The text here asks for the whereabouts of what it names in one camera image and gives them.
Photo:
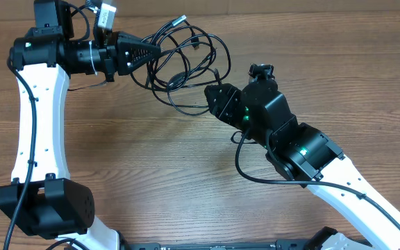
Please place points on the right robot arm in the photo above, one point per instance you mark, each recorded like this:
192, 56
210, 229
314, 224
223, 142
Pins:
305, 156

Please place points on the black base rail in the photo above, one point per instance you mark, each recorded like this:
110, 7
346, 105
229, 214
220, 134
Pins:
278, 245

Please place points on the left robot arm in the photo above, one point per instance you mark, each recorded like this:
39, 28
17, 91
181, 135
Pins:
41, 198

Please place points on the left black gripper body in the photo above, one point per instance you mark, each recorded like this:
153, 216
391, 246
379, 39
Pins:
108, 58

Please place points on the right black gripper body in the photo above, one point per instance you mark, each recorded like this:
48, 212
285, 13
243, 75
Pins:
235, 112

